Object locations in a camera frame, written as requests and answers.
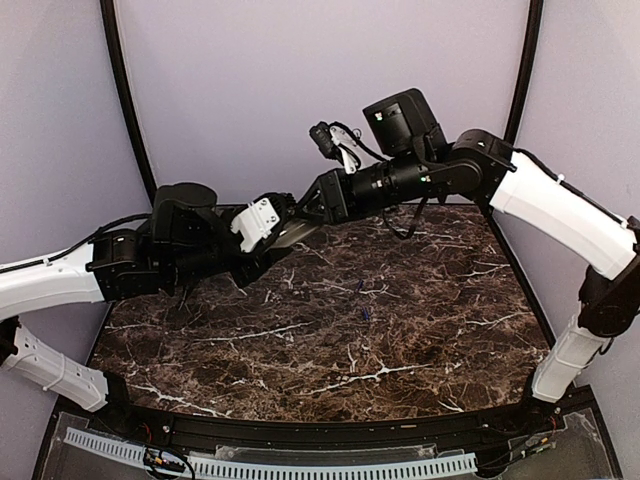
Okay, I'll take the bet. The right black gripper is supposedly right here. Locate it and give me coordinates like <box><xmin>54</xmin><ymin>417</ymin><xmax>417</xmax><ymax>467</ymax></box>
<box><xmin>294</xmin><ymin>147</ymin><xmax>436</xmax><ymax>222</ymax></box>

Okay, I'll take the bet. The grey remote control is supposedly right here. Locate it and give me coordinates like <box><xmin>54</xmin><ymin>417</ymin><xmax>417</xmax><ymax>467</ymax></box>
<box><xmin>272</xmin><ymin>219</ymin><xmax>319</xmax><ymax>249</ymax></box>

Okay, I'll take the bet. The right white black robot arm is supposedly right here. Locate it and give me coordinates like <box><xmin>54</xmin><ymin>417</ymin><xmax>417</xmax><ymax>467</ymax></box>
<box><xmin>297</xmin><ymin>88</ymin><xmax>639</xmax><ymax>434</ymax></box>

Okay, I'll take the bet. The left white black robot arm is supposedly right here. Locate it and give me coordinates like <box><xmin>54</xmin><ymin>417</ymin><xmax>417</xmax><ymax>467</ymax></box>
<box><xmin>1</xmin><ymin>182</ymin><xmax>286</xmax><ymax>436</ymax></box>

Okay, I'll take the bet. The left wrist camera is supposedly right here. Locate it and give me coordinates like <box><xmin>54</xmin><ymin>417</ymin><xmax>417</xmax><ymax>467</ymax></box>
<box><xmin>230</xmin><ymin>192</ymin><xmax>296</xmax><ymax>255</ymax></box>

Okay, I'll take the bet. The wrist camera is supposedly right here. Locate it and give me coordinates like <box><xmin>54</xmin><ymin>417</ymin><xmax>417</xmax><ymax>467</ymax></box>
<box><xmin>309</xmin><ymin>121</ymin><xmax>362</xmax><ymax>175</ymax></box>
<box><xmin>230</xmin><ymin>192</ymin><xmax>296</xmax><ymax>255</ymax></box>

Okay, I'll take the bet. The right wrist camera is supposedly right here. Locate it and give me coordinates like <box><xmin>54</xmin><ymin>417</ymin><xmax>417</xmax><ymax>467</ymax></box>
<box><xmin>309</xmin><ymin>121</ymin><xmax>362</xmax><ymax>175</ymax></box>

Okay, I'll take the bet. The white slotted cable duct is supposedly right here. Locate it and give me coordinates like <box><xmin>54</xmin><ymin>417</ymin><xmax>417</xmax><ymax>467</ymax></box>
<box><xmin>63</xmin><ymin>427</ymin><xmax>478</xmax><ymax>479</ymax></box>

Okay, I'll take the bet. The right black frame post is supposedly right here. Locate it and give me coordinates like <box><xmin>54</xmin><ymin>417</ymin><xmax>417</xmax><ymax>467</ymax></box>
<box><xmin>503</xmin><ymin>0</ymin><xmax>544</xmax><ymax>145</ymax></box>

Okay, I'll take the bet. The black frame post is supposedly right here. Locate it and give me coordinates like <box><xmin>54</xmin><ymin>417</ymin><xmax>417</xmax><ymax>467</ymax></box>
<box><xmin>503</xmin><ymin>0</ymin><xmax>544</xmax><ymax>145</ymax></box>
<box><xmin>99</xmin><ymin>0</ymin><xmax>157</xmax><ymax>204</ymax></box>

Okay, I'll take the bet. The left black frame post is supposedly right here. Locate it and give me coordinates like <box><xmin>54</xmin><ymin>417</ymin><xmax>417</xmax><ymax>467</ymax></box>
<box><xmin>99</xmin><ymin>0</ymin><xmax>157</xmax><ymax>204</ymax></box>

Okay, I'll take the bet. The black front rail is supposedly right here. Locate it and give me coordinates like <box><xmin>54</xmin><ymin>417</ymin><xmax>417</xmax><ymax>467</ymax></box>
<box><xmin>90</xmin><ymin>403</ymin><xmax>565</xmax><ymax>452</ymax></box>

